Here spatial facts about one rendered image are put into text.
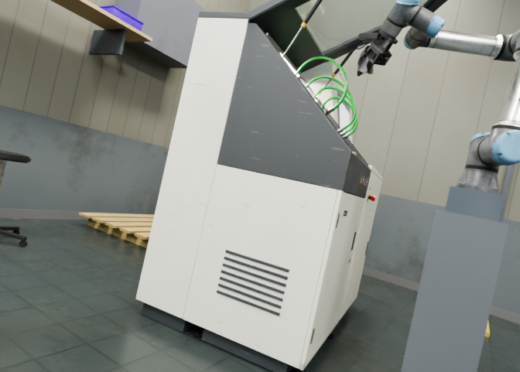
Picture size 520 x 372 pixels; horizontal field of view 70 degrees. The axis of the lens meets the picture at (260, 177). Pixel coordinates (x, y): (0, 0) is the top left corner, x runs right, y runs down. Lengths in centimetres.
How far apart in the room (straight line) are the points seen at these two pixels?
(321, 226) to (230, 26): 101
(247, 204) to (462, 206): 85
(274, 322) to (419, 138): 311
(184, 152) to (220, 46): 52
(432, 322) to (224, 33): 150
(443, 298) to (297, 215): 63
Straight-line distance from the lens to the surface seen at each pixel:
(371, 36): 167
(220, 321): 173
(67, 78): 383
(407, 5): 158
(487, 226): 159
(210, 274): 171
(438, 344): 165
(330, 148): 152
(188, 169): 177
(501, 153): 154
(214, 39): 188
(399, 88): 451
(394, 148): 435
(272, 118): 162
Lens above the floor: 76
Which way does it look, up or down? level
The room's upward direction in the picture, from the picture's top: 12 degrees clockwise
